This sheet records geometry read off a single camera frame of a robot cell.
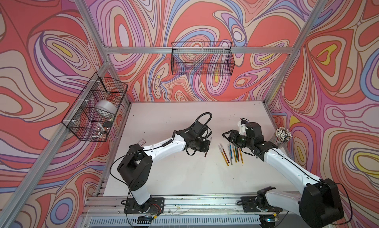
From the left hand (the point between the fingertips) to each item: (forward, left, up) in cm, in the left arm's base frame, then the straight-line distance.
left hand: (211, 149), depth 82 cm
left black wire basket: (+13, +65, +16) cm, 69 cm away
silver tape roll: (+12, +55, +22) cm, 60 cm away
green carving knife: (+4, -18, -10) cm, 21 cm away
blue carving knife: (+3, -14, -11) cm, 18 cm away
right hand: (+4, -8, +3) cm, 10 cm away
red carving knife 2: (+8, -8, -10) cm, 16 cm away
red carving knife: (-2, +3, +10) cm, 10 cm away
